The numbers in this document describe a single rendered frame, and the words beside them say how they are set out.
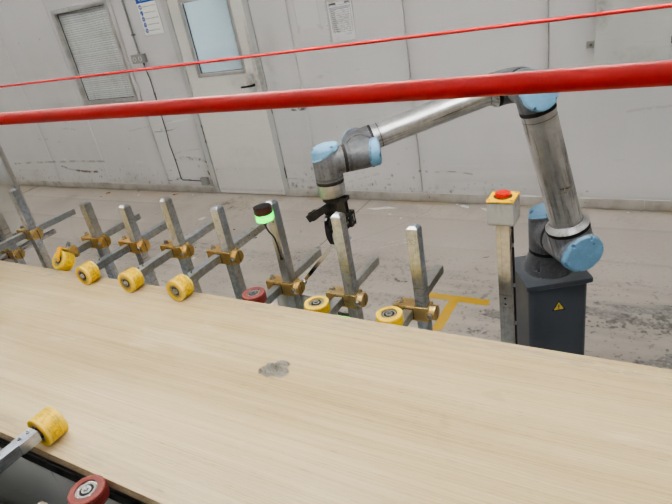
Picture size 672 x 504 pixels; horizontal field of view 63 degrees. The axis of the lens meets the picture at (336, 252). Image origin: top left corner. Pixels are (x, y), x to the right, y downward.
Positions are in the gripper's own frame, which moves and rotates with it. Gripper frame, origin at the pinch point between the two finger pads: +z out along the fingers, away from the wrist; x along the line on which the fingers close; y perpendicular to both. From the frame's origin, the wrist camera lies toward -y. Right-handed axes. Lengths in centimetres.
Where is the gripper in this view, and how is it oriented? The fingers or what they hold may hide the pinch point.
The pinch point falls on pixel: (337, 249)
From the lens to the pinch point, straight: 187.8
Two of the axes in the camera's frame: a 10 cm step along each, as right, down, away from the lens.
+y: 8.6, 0.8, -5.0
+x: 4.8, -4.6, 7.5
